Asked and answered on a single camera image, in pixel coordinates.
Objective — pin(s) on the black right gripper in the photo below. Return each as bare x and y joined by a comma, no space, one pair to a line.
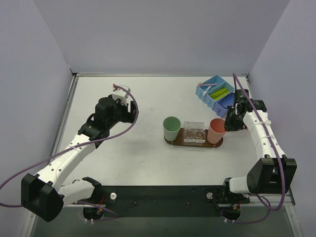
230,121

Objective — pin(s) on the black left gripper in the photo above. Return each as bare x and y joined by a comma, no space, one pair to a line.
133,111

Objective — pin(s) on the orange plastic cup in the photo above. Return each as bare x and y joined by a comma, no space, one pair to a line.
216,130

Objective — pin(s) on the green toothpaste tube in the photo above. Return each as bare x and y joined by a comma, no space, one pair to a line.
217,93
221,96

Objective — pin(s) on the clear textured plastic holder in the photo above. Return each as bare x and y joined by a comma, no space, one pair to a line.
193,133

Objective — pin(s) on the green plastic cup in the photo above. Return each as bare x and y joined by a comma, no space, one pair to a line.
171,128

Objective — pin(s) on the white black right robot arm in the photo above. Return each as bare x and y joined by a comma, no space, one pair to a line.
274,171

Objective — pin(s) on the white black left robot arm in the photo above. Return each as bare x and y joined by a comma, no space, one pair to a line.
44,193

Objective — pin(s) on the pink white toothbrush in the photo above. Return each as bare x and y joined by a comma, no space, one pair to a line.
208,84

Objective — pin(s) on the brown wooden oval tray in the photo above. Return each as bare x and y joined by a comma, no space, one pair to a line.
179,141

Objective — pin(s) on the blue plastic organizer box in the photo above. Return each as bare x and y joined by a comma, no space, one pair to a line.
220,107

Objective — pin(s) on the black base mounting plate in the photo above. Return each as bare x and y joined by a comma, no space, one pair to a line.
166,201

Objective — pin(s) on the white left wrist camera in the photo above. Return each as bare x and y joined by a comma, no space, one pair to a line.
121,95

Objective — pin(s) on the aluminium table edge rail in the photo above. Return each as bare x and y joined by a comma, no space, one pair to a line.
65,115

